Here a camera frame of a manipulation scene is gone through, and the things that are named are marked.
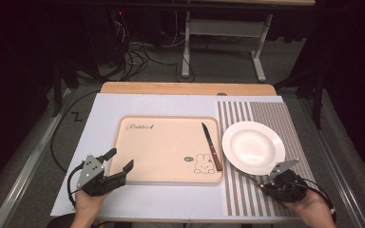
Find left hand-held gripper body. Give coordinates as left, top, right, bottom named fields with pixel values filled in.
left=75, top=154, right=127, bottom=198

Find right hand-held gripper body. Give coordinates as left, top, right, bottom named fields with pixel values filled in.
left=269, top=159, right=309, bottom=204

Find beige tray with rabbit print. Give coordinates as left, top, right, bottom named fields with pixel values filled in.
left=107, top=115, right=225, bottom=185

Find white deep plate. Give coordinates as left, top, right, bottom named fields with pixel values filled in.
left=221, top=120, right=286, bottom=177

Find knife with wooden handle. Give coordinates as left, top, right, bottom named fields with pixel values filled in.
left=201, top=122, right=224, bottom=172

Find person's right hand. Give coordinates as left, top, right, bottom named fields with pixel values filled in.
left=282, top=189, right=331, bottom=220

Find person's left hand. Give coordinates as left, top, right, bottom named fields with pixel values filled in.
left=74, top=190, right=109, bottom=220

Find person's dark clothing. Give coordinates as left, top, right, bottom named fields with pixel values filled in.
left=46, top=212, right=77, bottom=228

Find light blue table mat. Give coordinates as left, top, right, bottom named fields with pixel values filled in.
left=49, top=92, right=302, bottom=223

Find grey striped placemat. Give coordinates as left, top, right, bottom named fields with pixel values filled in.
left=217, top=101, right=318, bottom=219

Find black metal stand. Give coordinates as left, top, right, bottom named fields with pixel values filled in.
left=50, top=58, right=81, bottom=119
left=273, top=67, right=325, bottom=131

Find left hand-held gripper cable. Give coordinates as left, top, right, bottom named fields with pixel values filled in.
left=67, top=161, right=86, bottom=209

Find hand-held gripper cable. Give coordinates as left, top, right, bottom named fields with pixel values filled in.
left=303, top=178, right=337, bottom=223
left=67, top=161, right=86, bottom=209

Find right hand-held gripper cable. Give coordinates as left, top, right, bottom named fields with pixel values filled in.
left=303, top=178, right=337, bottom=223

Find aluminium floor rail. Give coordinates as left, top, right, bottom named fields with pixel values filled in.
left=0, top=87, right=72, bottom=228
left=298, top=97, right=363, bottom=228

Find long black floor cable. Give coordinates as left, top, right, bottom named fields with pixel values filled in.
left=49, top=89, right=101, bottom=174

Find tangle of black cables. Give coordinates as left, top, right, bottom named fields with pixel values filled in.
left=106, top=10, right=198, bottom=83

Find white metal desk frame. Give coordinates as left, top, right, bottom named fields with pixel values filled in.
left=181, top=0, right=317, bottom=84

